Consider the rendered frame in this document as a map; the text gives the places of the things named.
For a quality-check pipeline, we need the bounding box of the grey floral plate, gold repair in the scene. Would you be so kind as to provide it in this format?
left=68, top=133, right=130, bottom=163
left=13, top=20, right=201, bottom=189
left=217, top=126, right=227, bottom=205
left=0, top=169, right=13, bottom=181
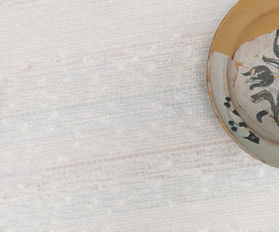
left=206, top=0, right=279, bottom=173

